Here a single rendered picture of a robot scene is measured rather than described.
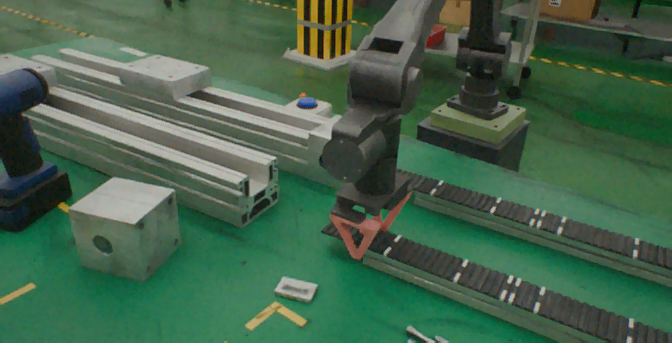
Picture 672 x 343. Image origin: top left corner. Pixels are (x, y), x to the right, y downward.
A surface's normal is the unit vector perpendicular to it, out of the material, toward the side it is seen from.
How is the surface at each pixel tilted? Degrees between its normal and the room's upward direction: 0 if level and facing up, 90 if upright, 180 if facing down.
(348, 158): 90
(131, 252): 90
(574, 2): 89
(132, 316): 0
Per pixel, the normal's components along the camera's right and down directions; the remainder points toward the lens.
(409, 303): 0.04, -0.89
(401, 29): -0.21, -0.57
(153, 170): -0.51, 0.38
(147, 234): 0.95, 0.17
